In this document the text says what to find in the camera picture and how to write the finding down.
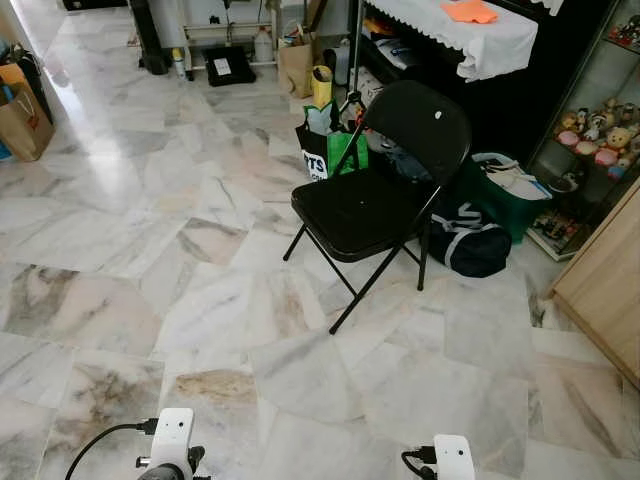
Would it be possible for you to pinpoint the small brown paper bag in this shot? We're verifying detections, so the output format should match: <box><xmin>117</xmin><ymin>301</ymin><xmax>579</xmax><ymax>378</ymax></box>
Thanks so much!
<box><xmin>277</xmin><ymin>25</ymin><xmax>316</xmax><ymax>99</ymax></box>

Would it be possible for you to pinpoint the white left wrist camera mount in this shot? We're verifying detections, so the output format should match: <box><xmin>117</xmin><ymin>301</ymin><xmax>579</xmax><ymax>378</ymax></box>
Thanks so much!
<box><xmin>150</xmin><ymin>408</ymin><xmax>195</xmax><ymax>471</ymax></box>

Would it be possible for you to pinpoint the white plastic bottle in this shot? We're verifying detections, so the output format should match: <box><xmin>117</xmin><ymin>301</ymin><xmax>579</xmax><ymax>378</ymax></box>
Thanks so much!
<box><xmin>253</xmin><ymin>27</ymin><xmax>275</xmax><ymax>66</ymax></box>

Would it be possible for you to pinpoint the green storage bin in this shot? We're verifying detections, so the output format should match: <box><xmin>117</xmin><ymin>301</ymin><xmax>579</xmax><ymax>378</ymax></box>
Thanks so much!
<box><xmin>455</xmin><ymin>152</ymin><xmax>553</xmax><ymax>244</ymax></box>

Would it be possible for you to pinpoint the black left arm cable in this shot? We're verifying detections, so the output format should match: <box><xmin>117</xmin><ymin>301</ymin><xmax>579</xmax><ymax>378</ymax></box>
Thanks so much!
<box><xmin>65</xmin><ymin>419</ymin><xmax>159</xmax><ymax>480</ymax></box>

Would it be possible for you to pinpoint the black floor stand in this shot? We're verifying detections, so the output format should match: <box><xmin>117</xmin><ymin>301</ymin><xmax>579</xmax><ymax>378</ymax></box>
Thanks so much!
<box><xmin>128</xmin><ymin>0</ymin><xmax>171</xmax><ymax>76</ymax></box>

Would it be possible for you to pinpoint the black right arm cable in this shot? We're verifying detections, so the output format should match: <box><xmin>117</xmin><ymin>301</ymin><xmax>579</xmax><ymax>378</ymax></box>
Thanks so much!
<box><xmin>402</xmin><ymin>447</ymin><xmax>437</xmax><ymax>480</ymax></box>

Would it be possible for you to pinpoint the green black shopping bag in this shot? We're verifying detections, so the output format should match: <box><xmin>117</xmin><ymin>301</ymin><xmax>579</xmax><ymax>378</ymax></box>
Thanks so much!
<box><xmin>296</xmin><ymin>100</ymin><xmax>369</xmax><ymax>183</ymax></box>

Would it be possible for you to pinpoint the black cabinet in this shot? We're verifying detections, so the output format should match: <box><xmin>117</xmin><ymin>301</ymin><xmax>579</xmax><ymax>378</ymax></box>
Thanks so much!
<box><xmin>355</xmin><ymin>0</ymin><xmax>621</xmax><ymax>166</ymax></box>

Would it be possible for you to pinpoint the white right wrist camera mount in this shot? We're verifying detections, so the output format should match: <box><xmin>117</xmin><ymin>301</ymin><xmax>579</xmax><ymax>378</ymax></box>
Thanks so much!
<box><xmin>432</xmin><ymin>435</ymin><xmax>475</xmax><ymax>480</ymax></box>

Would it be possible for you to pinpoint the dark duffel bag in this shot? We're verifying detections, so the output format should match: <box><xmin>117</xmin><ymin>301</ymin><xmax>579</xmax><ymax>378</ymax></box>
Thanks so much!
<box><xmin>428</xmin><ymin>203</ymin><xmax>513</xmax><ymax>279</ymax></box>

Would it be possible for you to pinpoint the yellow bear plush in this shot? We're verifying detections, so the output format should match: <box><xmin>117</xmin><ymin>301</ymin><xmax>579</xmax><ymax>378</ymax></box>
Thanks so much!
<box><xmin>605</xmin><ymin>127</ymin><xmax>633</xmax><ymax>153</ymax></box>

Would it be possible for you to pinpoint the black folding chair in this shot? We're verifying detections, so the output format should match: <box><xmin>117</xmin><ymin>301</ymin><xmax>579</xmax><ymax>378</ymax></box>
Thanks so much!
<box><xmin>283</xmin><ymin>80</ymin><xmax>473</xmax><ymax>335</ymax></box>

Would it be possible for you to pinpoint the glass display cabinet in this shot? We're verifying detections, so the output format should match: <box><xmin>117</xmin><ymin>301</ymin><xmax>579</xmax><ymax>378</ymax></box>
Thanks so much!
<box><xmin>525</xmin><ymin>0</ymin><xmax>640</xmax><ymax>263</ymax></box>

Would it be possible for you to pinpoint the large brown paper bag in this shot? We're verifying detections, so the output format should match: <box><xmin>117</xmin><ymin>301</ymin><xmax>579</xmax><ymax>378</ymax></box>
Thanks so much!
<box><xmin>0</xmin><ymin>62</ymin><xmax>56</xmax><ymax>163</ymax></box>

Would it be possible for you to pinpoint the orange cloth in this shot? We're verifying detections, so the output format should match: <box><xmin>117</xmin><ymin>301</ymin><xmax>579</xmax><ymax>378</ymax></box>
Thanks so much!
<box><xmin>440</xmin><ymin>0</ymin><xmax>499</xmax><ymax>25</ymax></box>

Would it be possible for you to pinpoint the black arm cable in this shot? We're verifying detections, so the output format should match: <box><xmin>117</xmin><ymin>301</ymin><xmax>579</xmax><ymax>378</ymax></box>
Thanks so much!
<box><xmin>402</xmin><ymin>447</ymin><xmax>437</xmax><ymax>480</ymax></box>
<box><xmin>65</xmin><ymin>419</ymin><xmax>159</xmax><ymax>480</ymax></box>

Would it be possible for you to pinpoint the light wooden table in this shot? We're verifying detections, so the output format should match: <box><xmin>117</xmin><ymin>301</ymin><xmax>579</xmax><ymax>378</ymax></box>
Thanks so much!
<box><xmin>548</xmin><ymin>185</ymin><xmax>640</xmax><ymax>389</ymax></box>

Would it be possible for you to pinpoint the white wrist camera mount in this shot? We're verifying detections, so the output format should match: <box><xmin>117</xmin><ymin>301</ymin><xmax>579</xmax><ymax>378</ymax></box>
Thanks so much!
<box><xmin>150</xmin><ymin>408</ymin><xmax>195</xmax><ymax>471</ymax></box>
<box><xmin>432</xmin><ymin>435</ymin><xmax>475</xmax><ymax>480</ymax></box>

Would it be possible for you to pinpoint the white tote bag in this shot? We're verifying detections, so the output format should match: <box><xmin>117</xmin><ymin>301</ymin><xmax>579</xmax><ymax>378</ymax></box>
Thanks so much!
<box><xmin>472</xmin><ymin>152</ymin><xmax>551</xmax><ymax>201</ymax></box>

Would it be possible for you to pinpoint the white lace tablecloth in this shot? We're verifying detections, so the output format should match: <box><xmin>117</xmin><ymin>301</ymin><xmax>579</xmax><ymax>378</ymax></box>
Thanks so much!
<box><xmin>365</xmin><ymin>0</ymin><xmax>539</xmax><ymax>83</ymax></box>

